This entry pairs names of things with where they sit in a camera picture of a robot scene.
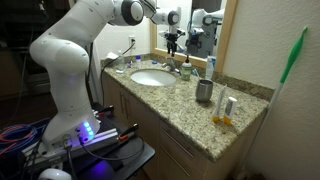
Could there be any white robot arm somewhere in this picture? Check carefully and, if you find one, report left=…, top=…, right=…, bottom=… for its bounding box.
left=30, top=0, right=181, bottom=157

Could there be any green handled broom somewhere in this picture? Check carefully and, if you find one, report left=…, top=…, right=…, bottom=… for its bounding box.
left=233, top=25, right=309, bottom=180

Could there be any black power cord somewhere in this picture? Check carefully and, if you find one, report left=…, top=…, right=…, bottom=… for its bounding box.
left=99, top=39, right=137, bottom=108

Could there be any white wall outlet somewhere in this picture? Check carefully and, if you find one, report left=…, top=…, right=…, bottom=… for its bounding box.
left=128, top=35, right=136, bottom=49

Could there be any blue toothbrush in cup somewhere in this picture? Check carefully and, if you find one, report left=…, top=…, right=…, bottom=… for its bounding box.
left=192, top=69, right=201, bottom=81

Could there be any white toothpaste tube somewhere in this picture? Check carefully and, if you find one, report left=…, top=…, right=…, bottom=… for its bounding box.
left=205, top=56, right=216, bottom=79

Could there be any chrome sink faucet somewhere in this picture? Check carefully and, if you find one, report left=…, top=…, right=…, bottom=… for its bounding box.
left=161, top=58, right=180, bottom=74

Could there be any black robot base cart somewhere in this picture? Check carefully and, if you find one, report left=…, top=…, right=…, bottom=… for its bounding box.
left=0, top=106, right=156, bottom=180

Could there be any steel tumbler cup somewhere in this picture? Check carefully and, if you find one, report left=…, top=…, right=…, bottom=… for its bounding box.
left=195, top=79, right=213, bottom=102

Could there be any blue and red cable bundle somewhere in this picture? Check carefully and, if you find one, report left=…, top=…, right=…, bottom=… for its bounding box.
left=0, top=117, right=51, bottom=156

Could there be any small white bottle blue cap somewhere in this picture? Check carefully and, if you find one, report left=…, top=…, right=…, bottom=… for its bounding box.
left=135, top=55, right=141, bottom=69

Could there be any white oval sink basin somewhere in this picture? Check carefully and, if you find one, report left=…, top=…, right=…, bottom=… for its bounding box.
left=130, top=69, right=176, bottom=86

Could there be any clear plastic water bottle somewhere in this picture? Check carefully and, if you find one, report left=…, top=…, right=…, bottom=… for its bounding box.
left=116, top=50, right=125, bottom=73

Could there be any white lotion tube yellow cap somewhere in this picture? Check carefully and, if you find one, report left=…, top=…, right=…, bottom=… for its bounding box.
left=223, top=97, right=237, bottom=125

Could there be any wooden vanity cabinet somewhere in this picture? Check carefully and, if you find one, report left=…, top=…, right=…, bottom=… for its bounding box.
left=104, top=70, right=267, bottom=180

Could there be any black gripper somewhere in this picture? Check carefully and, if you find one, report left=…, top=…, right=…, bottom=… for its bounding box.
left=164, top=28, right=185, bottom=57

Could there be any green soap pump bottle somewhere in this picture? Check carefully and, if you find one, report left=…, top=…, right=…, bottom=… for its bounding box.
left=181, top=58, right=192, bottom=81

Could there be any wood framed mirror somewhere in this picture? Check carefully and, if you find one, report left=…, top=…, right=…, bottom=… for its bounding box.
left=150, top=0, right=238, bottom=73

